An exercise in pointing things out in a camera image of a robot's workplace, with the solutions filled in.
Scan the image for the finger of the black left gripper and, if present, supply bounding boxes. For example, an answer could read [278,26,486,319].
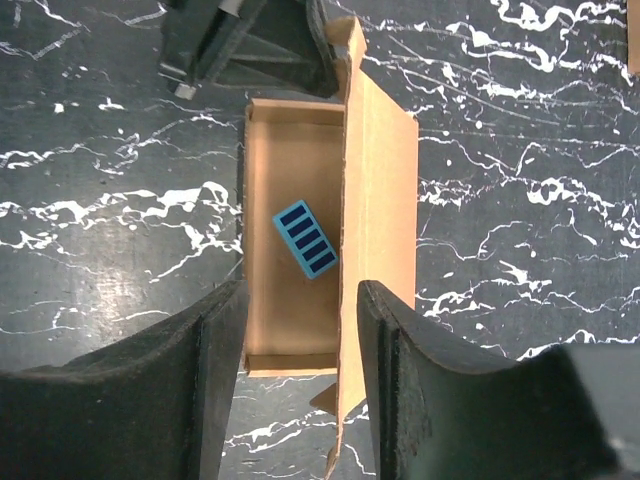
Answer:
[158,0,338,99]

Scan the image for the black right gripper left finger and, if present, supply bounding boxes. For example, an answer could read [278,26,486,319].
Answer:
[1,281,249,479]

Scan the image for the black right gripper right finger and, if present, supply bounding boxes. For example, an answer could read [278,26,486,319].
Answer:
[357,280,639,479]

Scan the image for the cardboard box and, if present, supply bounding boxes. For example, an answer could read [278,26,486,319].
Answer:
[243,15,420,480]
[627,0,640,76]

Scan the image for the blue slotted plastic block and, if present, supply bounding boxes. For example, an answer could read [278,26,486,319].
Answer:
[272,200,338,280]

